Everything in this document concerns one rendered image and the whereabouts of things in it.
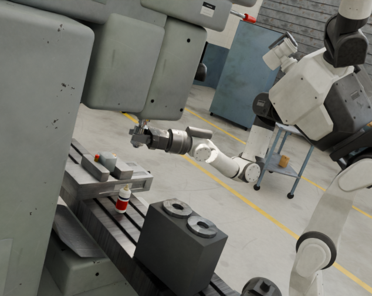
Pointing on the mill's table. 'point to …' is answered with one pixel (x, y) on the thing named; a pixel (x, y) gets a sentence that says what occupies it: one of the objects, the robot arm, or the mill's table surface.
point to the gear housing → (194, 11)
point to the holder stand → (179, 246)
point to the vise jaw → (122, 170)
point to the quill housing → (174, 70)
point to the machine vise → (101, 180)
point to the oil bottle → (122, 199)
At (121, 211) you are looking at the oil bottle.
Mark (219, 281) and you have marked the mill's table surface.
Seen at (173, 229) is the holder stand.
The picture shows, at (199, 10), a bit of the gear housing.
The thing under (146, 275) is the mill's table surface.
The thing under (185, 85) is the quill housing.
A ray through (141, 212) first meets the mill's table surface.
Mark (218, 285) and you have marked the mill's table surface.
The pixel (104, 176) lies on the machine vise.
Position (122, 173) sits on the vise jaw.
